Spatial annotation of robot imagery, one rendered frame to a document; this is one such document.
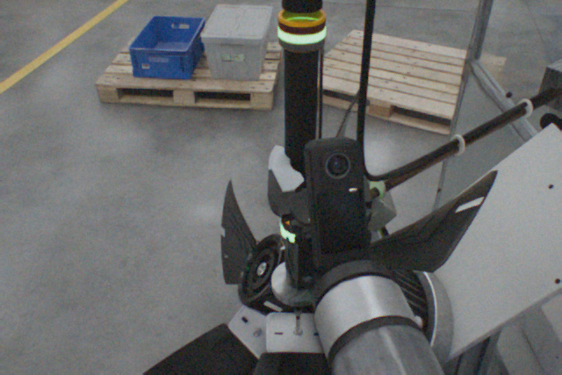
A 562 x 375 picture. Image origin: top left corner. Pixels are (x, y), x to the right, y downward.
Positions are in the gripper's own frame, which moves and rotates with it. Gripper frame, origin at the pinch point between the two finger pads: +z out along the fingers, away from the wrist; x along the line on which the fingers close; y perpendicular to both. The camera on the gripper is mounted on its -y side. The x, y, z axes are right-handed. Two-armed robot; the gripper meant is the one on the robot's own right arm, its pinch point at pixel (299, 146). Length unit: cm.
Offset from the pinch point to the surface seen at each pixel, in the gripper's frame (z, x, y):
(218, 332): 7.9, -11.1, 40.7
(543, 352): 4, 51, 60
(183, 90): 274, -12, 140
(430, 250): -11.3, 11.5, 7.5
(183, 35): 345, -5, 131
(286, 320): 0.3, -1.4, 30.8
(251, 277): 8.7, -5.1, 30.0
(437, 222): -6.3, 15.0, 8.8
